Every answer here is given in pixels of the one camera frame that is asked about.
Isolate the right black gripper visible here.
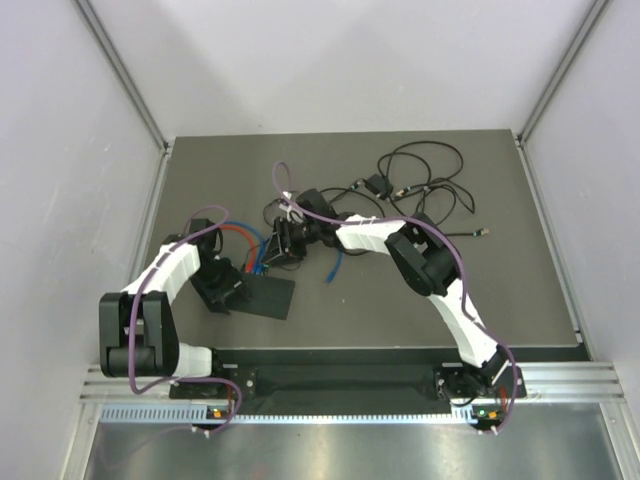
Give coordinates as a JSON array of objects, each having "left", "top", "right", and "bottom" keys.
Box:
[{"left": 262, "top": 217, "right": 321, "bottom": 268}]

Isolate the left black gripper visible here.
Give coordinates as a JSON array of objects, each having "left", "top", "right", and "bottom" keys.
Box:
[{"left": 190, "top": 255, "right": 248, "bottom": 314}]

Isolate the blue ethernet cable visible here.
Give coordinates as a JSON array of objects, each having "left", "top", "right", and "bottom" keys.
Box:
[{"left": 229, "top": 219, "right": 344, "bottom": 286}]

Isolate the red ethernet cable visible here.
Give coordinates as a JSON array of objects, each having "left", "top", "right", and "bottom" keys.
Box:
[{"left": 219, "top": 224, "right": 264, "bottom": 274}]

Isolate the black network switch box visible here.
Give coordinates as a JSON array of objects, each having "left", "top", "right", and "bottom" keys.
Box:
[{"left": 227, "top": 273, "right": 296, "bottom": 320}]

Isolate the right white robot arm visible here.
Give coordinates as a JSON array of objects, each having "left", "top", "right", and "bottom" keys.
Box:
[{"left": 261, "top": 189, "right": 510, "bottom": 396}]

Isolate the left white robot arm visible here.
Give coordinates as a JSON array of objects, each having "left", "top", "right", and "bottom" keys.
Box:
[{"left": 98, "top": 218, "right": 249, "bottom": 397}]

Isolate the dark grey table mat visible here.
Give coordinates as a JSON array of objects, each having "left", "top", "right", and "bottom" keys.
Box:
[{"left": 148, "top": 130, "right": 577, "bottom": 349}]

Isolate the black power adapter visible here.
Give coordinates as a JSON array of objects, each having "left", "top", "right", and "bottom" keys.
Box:
[{"left": 364, "top": 174, "right": 393, "bottom": 200}]

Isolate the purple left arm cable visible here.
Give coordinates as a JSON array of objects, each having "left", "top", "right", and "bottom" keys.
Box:
[{"left": 127, "top": 204, "right": 245, "bottom": 436}]

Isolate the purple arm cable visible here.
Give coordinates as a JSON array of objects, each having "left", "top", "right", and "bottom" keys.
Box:
[
  {"left": 127, "top": 204, "right": 245, "bottom": 436},
  {"left": 272, "top": 161, "right": 519, "bottom": 436}
]

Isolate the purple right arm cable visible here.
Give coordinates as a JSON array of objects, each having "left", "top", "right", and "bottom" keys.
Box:
[{"left": 272, "top": 161, "right": 519, "bottom": 436}]

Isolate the grey slotted cable duct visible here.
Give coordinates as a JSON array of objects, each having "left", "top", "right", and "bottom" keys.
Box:
[{"left": 100, "top": 404, "right": 477, "bottom": 425}]

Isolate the aluminium profile rail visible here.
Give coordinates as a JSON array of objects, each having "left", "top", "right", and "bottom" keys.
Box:
[{"left": 80, "top": 362, "right": 625, "bottom": 404}]

